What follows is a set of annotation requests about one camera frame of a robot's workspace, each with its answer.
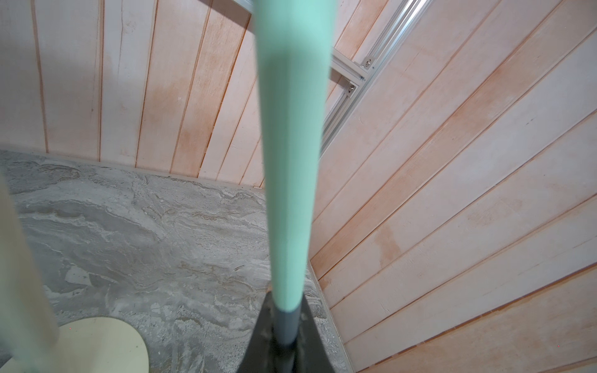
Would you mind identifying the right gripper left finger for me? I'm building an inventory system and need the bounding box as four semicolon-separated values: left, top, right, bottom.
237;292;278;373

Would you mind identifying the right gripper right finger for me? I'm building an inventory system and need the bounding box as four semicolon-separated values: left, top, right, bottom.
293;296;335;373

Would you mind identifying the cream utensil rack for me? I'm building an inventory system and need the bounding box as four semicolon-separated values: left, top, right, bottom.
1;184;149;372

